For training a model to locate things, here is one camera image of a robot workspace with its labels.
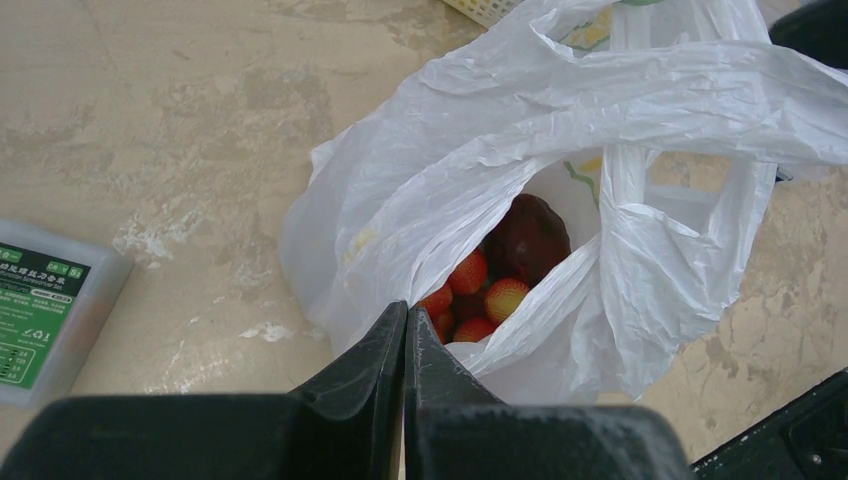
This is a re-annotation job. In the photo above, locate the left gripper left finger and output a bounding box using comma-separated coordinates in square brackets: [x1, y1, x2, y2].
[1, 301, 408, 479]

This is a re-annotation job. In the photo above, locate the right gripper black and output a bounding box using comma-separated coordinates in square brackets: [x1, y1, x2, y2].
[692, 369, 847, 479]

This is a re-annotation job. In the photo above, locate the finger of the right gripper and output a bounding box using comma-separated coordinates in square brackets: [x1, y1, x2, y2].
[769, 0, 847, 70]

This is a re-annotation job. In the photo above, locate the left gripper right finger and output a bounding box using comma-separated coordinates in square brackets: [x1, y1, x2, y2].
[405, 308, 694, 479]

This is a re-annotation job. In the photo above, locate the red fake fruit bunch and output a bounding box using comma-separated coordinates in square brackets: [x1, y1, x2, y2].
[416, 249, 530, 345]

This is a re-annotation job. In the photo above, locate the white plastic bag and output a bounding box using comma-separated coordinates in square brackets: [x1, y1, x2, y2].
[279, 1, 847, 404]

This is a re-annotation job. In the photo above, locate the dark red fake fruit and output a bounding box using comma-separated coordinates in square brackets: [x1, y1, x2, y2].
[483, 193, 572, 288]

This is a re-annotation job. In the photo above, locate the green label screwdriver box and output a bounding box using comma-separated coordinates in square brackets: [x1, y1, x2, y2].
[1, 219, 134, 408]

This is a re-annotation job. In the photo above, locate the white plastic basket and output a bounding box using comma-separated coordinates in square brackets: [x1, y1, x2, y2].
[443, 0, 522, 29]

